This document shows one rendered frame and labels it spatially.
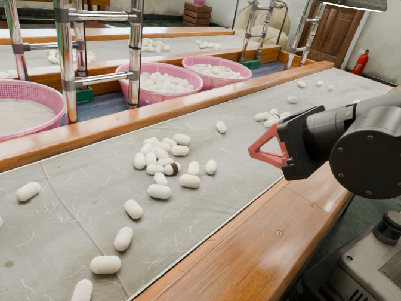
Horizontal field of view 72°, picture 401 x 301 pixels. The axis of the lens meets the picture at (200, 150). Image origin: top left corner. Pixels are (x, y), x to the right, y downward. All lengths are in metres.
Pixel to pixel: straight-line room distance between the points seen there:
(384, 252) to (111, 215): 0.79
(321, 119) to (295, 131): 0.03
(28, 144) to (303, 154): 0.44
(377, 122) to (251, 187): 0.33
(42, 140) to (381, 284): 0.85
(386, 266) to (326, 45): 4.74
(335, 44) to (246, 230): 5.08
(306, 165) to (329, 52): 5.12
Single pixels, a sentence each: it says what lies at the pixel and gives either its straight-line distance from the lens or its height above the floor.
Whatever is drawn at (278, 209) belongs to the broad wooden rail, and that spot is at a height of 0.76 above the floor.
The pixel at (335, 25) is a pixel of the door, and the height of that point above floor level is 0.67.
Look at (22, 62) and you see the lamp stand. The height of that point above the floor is 0.81.
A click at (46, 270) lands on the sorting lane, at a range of 0.40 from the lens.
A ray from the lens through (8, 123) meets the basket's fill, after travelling 0.69.
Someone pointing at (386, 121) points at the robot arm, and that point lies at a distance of 0.25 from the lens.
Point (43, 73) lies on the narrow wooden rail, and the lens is 0.87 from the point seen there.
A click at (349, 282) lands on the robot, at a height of 0.43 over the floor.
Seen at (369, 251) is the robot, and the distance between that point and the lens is 0.97.
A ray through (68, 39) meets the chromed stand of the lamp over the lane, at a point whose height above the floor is 0.92.
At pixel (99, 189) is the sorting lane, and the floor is 0.74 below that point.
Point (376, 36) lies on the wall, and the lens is 5.27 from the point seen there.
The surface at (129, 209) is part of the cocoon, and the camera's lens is 0.42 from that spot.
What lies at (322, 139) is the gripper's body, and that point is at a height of 0.93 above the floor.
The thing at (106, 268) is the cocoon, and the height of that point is 0.75.
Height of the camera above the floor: 1.06
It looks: 33 degrees down
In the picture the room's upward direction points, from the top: 11 degrees clockwise
